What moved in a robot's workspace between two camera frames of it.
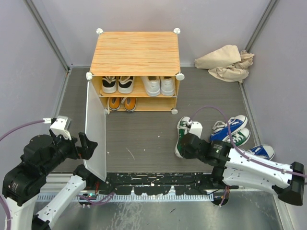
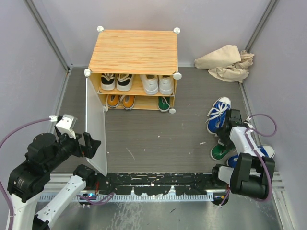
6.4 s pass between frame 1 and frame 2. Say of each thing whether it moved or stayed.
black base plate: stayed
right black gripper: moved
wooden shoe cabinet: stayed
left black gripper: stayed
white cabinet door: stayed
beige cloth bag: stayed
